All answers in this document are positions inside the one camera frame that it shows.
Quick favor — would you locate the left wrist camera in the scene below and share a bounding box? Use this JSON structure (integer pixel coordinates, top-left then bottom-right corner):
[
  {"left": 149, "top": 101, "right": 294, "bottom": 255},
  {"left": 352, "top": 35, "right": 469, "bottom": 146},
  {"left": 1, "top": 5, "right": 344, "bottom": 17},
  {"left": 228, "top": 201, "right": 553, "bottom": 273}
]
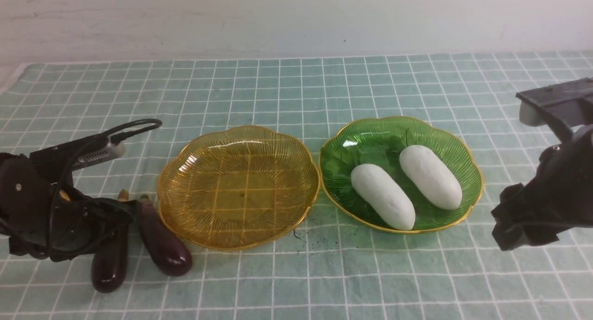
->
[{"left": 28, "top": 134, "right": 125, "bottom": 183}]

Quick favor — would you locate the purple eggplant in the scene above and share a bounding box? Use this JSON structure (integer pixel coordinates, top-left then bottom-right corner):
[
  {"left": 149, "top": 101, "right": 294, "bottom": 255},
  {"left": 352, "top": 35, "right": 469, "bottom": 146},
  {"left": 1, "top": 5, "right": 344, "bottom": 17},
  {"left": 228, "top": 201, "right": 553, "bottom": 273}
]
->
[
  {"left": 136, "top": 194, "right": 193, "bottom": 276},
  {"left": 91, "top": 189, "right": 132, "bottom": 294}
]

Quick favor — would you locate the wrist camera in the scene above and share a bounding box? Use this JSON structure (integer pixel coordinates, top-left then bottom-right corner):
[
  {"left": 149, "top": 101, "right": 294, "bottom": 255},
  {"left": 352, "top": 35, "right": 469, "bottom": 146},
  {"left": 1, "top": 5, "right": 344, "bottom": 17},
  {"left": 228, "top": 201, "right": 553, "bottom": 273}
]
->
[
  {"left": 515, "top": 77, "right": 593, "bottom": 143},
  {"left": 28, "top": 134, "right": 125, "bottom": 183}
]

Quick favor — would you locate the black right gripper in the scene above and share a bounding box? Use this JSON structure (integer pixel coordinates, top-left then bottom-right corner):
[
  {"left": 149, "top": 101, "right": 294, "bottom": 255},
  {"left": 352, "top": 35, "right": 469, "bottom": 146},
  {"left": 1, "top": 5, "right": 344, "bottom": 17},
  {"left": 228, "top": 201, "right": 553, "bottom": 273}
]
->
[{"left": 491, "top": 125, "right": 593, "bottom": 251}]

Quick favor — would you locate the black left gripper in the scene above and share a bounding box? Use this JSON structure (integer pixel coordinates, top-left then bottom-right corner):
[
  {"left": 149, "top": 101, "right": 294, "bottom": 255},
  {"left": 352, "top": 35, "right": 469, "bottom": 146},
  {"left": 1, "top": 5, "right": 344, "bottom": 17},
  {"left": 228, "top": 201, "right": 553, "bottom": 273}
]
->
[{"left": 0, "top": 153, "right": 137, "bottom": 262}]

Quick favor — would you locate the amber glass plate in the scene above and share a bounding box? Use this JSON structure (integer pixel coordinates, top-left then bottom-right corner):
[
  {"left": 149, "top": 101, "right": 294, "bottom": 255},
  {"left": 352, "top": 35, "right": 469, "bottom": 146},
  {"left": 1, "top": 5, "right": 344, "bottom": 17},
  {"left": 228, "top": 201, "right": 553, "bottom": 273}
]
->
[{"left": 157, "top": 125, "right": 322, "bottom": 251}]

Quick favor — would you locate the green checkered tablecloth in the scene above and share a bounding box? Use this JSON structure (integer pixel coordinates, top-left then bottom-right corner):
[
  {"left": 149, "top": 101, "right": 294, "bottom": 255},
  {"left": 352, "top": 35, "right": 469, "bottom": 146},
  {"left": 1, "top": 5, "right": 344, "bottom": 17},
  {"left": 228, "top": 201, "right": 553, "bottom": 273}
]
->
[{"left": 0, "top": 50, "right": 593, "bottom": 320}]

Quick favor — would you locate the white radish with leaves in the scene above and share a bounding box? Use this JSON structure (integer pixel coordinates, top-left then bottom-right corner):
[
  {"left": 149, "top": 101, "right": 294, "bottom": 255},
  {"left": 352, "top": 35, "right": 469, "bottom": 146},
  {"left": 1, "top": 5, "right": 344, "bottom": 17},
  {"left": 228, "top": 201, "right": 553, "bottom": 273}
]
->
[
  {"left": 399, "top": 129, "right": 462, "bottom": 211},
  {"left": 324, "top": 144, "right": 416, "bottom": 231}
]

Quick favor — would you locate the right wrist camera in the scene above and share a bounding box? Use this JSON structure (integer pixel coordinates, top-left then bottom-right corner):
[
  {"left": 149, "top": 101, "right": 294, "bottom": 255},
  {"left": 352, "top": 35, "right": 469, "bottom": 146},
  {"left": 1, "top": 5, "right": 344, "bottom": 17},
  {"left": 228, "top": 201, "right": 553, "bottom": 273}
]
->
[{"left": 515, "top": 77, "right": 593, "bottom": 143}]

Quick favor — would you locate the green glass plate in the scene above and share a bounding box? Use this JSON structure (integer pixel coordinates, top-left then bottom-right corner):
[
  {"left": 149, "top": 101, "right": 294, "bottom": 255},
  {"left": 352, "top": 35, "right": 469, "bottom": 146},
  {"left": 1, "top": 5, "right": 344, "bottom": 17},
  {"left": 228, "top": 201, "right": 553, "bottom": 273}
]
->
[{"left": 318, "top": 116, "right": 484, "bottom": 235}]

